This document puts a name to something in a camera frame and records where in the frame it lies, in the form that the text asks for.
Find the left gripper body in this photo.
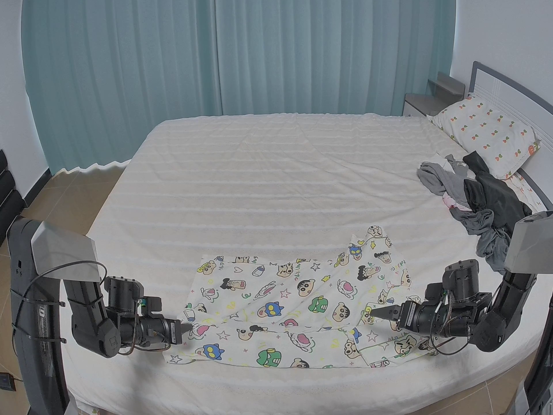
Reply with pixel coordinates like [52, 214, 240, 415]
[143, 315, 184, 347]

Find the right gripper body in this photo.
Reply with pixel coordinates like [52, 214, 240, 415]
[397, 300, 435, 333]

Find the white printed pyjama top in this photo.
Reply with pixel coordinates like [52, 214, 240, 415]
[166, 224, 433, 370]

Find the pile of clothes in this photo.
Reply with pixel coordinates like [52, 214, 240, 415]
[417, 150, 534, 272]

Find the bed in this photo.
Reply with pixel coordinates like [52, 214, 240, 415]
[63, 61, 553, 415]

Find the cream printed pillow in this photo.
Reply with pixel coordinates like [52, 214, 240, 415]
[505, 172, 548, 212]

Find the white printed pillow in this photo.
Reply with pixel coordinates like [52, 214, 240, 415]
[432, 93, 541, 180]

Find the grey bedside table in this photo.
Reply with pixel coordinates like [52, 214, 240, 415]
[404, 71, 466, 118]

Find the blue-green curtain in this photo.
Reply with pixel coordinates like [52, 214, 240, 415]
[22, 0, 222, 178]
[214, 0, 458, 118]

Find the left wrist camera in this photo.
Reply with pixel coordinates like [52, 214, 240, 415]
[137, 296, 163, 317]

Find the black cable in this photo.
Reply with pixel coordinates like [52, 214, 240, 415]
[17, 261, 108, 319]

